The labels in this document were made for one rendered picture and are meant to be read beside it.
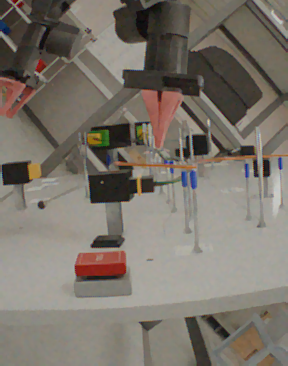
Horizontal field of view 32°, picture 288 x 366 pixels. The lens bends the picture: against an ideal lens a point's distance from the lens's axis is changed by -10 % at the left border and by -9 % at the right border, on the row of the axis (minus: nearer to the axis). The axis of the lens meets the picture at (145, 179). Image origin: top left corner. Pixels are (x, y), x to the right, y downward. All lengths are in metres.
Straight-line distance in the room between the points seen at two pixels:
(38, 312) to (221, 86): 1.40
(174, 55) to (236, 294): 0.33
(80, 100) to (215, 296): 8.07
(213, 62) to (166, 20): 1.11
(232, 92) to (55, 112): 6.90
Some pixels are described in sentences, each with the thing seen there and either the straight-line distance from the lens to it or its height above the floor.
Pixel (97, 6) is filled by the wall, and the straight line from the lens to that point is 8.89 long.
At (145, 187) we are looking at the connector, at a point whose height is 1.18.
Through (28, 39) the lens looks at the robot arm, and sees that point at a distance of 1.04.
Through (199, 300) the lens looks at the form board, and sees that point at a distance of 0.47.
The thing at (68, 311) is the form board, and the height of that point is 1.07.
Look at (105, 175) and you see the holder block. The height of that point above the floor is 1.15.
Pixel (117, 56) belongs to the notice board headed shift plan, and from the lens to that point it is 8.52.
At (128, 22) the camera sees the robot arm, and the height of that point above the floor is 1.32.
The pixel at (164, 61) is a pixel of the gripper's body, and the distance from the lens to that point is 0.66.
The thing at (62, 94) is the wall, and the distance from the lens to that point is 8.58.
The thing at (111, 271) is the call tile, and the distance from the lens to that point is 0.50.
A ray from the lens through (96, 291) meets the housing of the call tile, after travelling 0.50.
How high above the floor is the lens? 1.23
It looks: 3 degrees down
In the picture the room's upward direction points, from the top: 48 degrees clockwise
